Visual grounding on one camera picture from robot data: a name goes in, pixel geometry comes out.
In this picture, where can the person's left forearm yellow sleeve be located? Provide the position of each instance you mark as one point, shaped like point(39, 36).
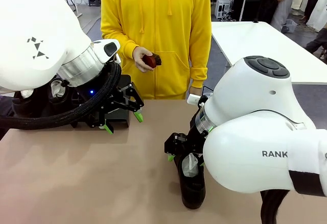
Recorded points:
point(201, 60)

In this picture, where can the person's right forearm yellow sleeve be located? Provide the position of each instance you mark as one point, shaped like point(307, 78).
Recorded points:
point(115, 39)

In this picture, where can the person's right hand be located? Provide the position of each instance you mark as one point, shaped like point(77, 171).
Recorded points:
point(139, 58)

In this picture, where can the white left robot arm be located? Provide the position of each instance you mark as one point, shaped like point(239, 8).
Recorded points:
point(33, 30)

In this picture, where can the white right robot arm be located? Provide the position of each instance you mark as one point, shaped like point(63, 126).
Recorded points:
point(255, 122)

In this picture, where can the thin black metal frame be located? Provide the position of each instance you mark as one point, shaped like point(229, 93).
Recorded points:
point(208, 88)

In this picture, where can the person's left hand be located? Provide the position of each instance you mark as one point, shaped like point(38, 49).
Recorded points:
point(196, 90)

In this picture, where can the white paper shoe stuffing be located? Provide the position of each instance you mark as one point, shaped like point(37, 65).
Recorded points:
point(26, 94)
point(57, 87)
point(190, 166)

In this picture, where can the red wooden shoe brush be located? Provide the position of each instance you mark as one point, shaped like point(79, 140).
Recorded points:
point(150, 62)

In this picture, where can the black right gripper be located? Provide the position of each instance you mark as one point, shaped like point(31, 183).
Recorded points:
point(196, 139)

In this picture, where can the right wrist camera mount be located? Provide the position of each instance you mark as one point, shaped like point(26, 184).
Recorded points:
point(193, 99)

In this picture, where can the grey plastic bin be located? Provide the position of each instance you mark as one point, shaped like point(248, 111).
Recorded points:
point(290, 26)

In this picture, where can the crouching person in dark clothes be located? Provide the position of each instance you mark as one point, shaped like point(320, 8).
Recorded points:
point(316, 44)

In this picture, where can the white computer tower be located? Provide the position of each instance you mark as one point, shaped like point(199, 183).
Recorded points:
point(222, 8)

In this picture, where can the white table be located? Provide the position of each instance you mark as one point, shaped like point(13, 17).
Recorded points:
point(255, 43)

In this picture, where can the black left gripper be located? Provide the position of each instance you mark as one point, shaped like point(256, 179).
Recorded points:
point(91, 87)

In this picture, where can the person in yellow hoodie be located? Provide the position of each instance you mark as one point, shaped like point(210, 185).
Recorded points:
point(155, 17)

